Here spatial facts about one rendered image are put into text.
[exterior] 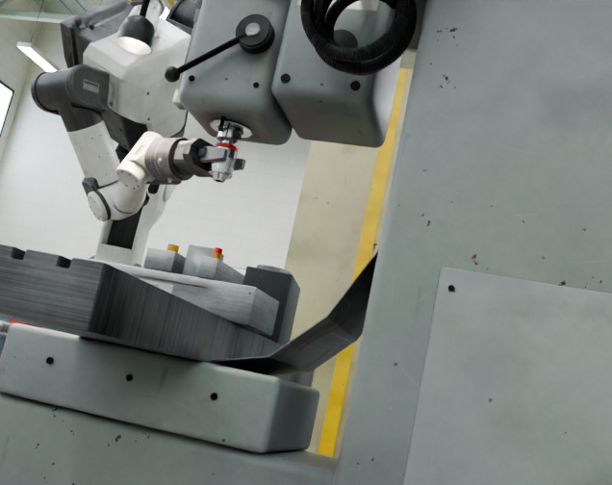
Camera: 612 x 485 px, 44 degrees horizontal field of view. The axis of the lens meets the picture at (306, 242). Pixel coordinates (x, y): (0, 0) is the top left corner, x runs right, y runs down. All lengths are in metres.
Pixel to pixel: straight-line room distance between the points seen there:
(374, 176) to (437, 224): 2.11
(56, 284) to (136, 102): 1.03
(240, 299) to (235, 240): 9.84
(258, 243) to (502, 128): 9.96
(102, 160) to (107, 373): 0.70
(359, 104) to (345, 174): 1.93
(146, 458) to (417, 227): 0.57
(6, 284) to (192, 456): 0.45
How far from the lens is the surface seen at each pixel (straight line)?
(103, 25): 2.03
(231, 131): 1.51
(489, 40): 1.27
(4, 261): 0.98
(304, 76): 1.40
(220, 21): 1.52
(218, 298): 1.38
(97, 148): 1.87
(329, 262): 3.19
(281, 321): 1.88
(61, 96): 1.86
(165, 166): 1.57
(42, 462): 1.38
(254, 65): 1.46
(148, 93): 1.90
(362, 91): 1.37
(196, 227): 11.45
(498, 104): 1.22
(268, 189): 11.28
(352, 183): 3.27
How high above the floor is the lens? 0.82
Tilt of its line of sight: 11 degrees up
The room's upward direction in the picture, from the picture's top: 12 degrees clockwise
